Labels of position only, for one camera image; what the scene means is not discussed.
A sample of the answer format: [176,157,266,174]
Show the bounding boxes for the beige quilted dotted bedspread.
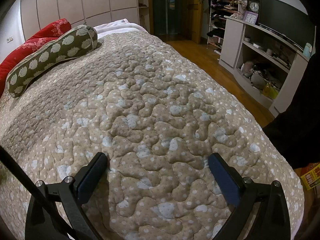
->
[1,31,304,239]

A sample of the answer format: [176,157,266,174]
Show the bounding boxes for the cluttered metal shoe rack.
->
[207,0,247,55]

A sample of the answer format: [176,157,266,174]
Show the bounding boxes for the white tv shelf unit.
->
[219,17,309,116]

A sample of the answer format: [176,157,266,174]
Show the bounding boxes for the small purple square clock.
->
[243,11,258,25]

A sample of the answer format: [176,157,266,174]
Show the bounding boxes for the black flat screen television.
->
[259,0,315,48]

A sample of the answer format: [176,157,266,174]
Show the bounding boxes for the dark ornate mantel clock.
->
[247,0,260,14]

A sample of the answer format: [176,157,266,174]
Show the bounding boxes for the red floral duvet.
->
[0,18,71,95]

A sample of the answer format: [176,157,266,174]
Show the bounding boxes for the olive hedgehog pattern bolster pillow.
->
[5,25,98,98]

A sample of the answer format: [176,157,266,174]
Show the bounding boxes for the yellow printed package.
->
[300,163,320,190]

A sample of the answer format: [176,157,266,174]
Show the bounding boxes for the white wardrobe with panel doors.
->
[21,0,153,39]

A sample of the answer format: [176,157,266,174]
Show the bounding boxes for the white bed sheet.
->
[94,18,147,39]

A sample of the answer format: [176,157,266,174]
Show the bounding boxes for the wooden bedroom door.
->
[187,0,203,44]

